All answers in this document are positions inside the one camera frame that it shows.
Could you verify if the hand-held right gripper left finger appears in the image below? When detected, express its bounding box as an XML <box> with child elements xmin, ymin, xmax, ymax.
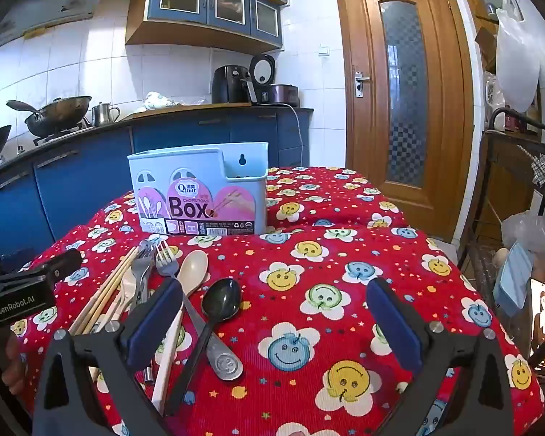
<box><xmin>34</xmin><ymin>277</ymin><xmax>185</xmax><ymax>436</ymax></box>

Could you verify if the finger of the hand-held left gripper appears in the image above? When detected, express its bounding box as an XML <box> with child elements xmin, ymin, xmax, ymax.
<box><xmin>36</xmin><ymin>247</ymin><xmax>83</xmax><ymax>284</ymax></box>

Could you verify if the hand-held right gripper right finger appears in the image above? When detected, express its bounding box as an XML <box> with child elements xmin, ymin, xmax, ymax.
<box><xmin>366</xmin><ymin>277</ymin><xmax>514</xmax><ymax>436</ymax></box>

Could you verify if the wooden chopstick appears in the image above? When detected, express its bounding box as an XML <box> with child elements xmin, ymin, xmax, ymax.
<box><xmin>78</xmin><ymin>252</ymin><xmax>141</xmax><ymax>334</ymax></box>
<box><xmin>68</xmin><ymin>246</ymin><xmax>139</xmax><ymax>334</ymax></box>
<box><xmin>88</xmin><ymin>259</ymin><xmax>144</xmax><ymax>332</ymax></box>

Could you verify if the plain steel fork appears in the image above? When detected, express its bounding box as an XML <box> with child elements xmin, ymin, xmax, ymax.
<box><xmin>136</xmin><ymin>240</ymin><xmax>157</xmax><ymax>382</ymax></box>

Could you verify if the light blue utensil holder box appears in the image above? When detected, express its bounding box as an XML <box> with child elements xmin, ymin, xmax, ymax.
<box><xmin>127</xmin><ymin>142</ymin><xmax>270</xmax><ymax>237</ymax></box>

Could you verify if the person's left hand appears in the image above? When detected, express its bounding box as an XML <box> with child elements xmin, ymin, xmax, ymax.
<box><xmin>0</xmin><ymin>331</ymin><xmax>28</xmax><ymax>398</ymax></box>

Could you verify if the white plastic spoon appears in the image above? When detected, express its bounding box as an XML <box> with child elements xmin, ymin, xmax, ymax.
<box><xmin>97</xmin><ymin>270</ymin><xmax>139</xmax><ymax>330</ymax></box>

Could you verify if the cream plastic spoon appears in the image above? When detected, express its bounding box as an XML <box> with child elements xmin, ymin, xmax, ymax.
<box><xmin>151</xmin><ymin>250</ymin><xmax>210</xmax><ymax>416</ymax></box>

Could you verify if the black plastic spoon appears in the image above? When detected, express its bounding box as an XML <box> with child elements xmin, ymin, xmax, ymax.
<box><xmin>163</xmin><ymin>278</ymin><xmax>242</xmax><ymax>419</ymax></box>

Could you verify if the blue base cabinet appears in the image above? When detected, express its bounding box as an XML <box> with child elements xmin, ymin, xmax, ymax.
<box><xmin>0</xmin><ymin>104</ymin><xmax>314</xmax><ymax>259</ymax></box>

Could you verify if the red flower print tablecloth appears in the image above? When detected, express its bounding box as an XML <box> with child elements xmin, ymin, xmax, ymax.
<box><xmin>11</xmin><ymin>166</ymin><xmax>545</xmax><ymax>436</ymax></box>

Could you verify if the blue face mask pack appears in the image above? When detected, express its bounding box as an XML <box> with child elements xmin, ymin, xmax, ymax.
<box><xmin>493</xmin><ymin>242</ymin><xmax>534</xmax><ymax>319</ymax></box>

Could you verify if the dark steel wok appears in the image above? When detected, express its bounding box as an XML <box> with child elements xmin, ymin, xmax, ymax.
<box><xmin>25</xmin><ymin>95</ymin><xmax>94</xmax><ymax>138</ymax></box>

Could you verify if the smartphone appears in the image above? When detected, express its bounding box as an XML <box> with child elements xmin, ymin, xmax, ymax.
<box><xmin>529</xmin><ymin>278</ymin><xmax>545</xmax><ymax>368</ymax></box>

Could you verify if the steel kettle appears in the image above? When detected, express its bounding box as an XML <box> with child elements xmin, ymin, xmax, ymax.
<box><xmin>90</xmin><ymin>102</ymin><xmax>121</xmax><ymax>127</ymax></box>

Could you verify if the clear plastic bag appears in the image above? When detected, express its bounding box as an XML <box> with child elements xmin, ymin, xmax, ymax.
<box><xmin>502</xmin><ymin>213</ymin><xmax>545</xmax><ymax>255</ymax></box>

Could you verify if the wooden door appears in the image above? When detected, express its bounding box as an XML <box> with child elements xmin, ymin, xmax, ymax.
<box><xmin>334</xmin><ymin>0</ymin><xmax>475</xmax><ymax>241</ymax></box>

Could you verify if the white patterned rag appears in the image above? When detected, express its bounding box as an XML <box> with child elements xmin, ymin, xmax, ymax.
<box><xmin>143</xmin><ymin>92</ymin><xmax>173</xmax><ymax>110</ymax></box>

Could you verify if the black metal rack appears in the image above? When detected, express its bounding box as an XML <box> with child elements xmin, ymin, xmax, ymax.
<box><xmin>459</xmin><ymin>106</ymin><xmax>545</xmax><ymax>373</ymax></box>

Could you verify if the black air fryer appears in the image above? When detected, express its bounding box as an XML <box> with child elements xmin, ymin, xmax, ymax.
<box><xmin>211</xmin><ymin>65</ymin><xmax>255</xmax><ymax>105</ymax></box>

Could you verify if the dark rice cooker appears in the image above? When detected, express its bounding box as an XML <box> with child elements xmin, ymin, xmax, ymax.
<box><xmin>249</xmin><ymin>53</ymin><xmax>300</xmax><ymax>105</ymax></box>

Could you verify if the range hood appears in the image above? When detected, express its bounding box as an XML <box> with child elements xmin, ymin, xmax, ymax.
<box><xmin>0</xmin><ymin>0</ymin><xmax>119</xmax><ymax>53</ymax></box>

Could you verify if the white plastic bag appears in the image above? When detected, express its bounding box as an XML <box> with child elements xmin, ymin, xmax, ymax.
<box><xmin>495</xmin><ymin>7</ymin><xmax>543</xmax><ymax>112</ymax></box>

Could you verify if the wooden shelf unit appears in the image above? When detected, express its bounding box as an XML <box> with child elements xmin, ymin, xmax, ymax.
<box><xmin>454</xmin><ymin>0</ymin><xmax>500</xmax><ymax>73</ymax></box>

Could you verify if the steel fork smiley handle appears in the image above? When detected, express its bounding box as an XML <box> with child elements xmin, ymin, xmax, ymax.
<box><xmin>155</xmin><ymin>240</ymin><xmax>245</xmax><ymax>381</ymax></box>

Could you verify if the white power cable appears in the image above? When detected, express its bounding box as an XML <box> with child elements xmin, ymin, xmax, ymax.
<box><xmin>282</xmin><ymin>102</ymin><xmax>306</xmax><ymax>169</ymax></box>

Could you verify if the steel door handle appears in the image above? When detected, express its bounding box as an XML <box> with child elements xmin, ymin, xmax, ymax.
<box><xmin>354</xmin><ymin>71</ymin><xmax>372</xmax><ymax>98</ymax></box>

